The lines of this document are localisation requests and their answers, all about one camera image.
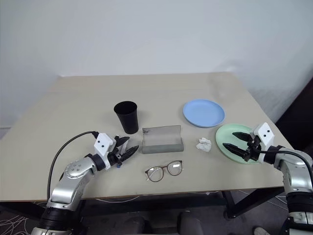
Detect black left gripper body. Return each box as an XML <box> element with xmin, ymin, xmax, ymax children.
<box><xmin>107</xmin><ymin>142</ymin><xmax>127</xmax><ymax>169</ymax></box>

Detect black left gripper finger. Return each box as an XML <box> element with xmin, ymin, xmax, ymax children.
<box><xmin>114</xmin><ymin>136</ymin><xmax>130</xmax><ymax>148</ymax></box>
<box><xmin>121</xmin><ymin>145</ymin><xmax>140</xmax><ymax>161</ymax></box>

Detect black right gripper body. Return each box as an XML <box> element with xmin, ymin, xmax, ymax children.
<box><xmin>244</xmin><ymin>134</ymin><xmax>263</xmax><ymax>163</ymax></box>

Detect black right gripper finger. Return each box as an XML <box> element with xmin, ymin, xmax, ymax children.
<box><xmin>231</xmin><ymin>131</ymin><xmax>251</xmax><ymax>142</ymax></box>
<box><xmin>222</xmin><ymin>142</ymin><xmax>247</xmax><ymax>160</ymax></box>

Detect light green plate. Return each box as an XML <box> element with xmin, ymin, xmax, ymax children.
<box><xmin>215</xmin><ymin>123</ymin><xmax>264</xmax><ymax>165</ymax></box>

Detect grey glasses case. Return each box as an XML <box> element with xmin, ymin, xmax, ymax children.
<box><xmin>141</xmin><ymin>124</ymin><xmax>184</xmax><ymax>155</ymax></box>

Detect white tissue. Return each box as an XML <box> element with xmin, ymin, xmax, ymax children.
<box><xmin>195</xmin><ymin>137</ymin><xmax>212</xmax><ymax>152</ymax></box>

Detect brown round-frame glasses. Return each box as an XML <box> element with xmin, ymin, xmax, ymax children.
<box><xmin>144</xmin><ymin>160</ymin><xmax>183</xmax><ymax>183</ymax></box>

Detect black plastic cup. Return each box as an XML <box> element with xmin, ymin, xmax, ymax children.
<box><xmin>113</xmin><ymin>100</ymin><xmax>138</xmax><ymax>135</ymax></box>

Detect light blue plate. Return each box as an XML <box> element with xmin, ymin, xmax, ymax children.
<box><xmin>182</xmin><ymin>98</ymin><xmax>225</xmax><ymax>128</ymax></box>

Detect dark brown cabinet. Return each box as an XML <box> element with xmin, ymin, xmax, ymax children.
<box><xmin>275</xmin><ymin>77</ymin><xmax>313</xmax><ymax>157</ymax></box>

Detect dark rounded shape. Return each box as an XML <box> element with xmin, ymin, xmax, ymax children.
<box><xmin>179</xmin><ymin>211</ymin><xmax>205</xmax><ymax>235</ymax></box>

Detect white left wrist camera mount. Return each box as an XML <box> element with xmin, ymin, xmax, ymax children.
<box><xmin>94</xmin><ymin>133</ymin><xmax>117</xmax><ymax>170</ymax></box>

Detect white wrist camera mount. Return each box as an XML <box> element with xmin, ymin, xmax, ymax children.
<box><xmin>249</xmin><ymin>122</ymin><xmax>275</xmax><ymax>164</ymax></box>
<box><xmin>94</xmin><ymin>133</ymin><xmax>117</xmax><ymax>170</ymax></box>

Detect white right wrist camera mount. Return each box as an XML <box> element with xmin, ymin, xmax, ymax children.
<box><xmin>249</xmin><ymin>122</ymin><xmax>275</xmax><ymax>164</ymax></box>

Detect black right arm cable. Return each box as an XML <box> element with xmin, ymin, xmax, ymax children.
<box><xmin>254</xmin><ymin>149</ymin><xmax>313</xmax><ymax>173</ymax></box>

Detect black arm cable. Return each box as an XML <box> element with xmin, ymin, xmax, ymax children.
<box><xmin>46</xmin><ymin>131</ymin><xmax>99</xmax><ymax>199</ymax></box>
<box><xmin>254</xmin><ymin>149</ymin><xmax>313</xmax><ymax>173</ymax></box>

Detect thin white wire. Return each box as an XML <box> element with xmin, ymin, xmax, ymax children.
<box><xmin>96</xmin><ymin>195</ymin><xmax>147</xmax><ymax>203</ymax></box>

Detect black metal table frame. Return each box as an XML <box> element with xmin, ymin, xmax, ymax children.
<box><xmin>0</xmin><ymin>187</ymin><xmax>289</xmax><ymax>220</ymax></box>

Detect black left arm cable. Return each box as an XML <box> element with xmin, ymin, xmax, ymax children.
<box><xmin>46</xmin><ymin>131</ymin><xmax>99</xmax><ymax>199</ymax></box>

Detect tangled white floor wires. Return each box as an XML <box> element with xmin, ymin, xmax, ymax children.
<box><xmin>0</xmin><ymin>214</ymin><xmax>40</xmax><ymax>235</ymax></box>

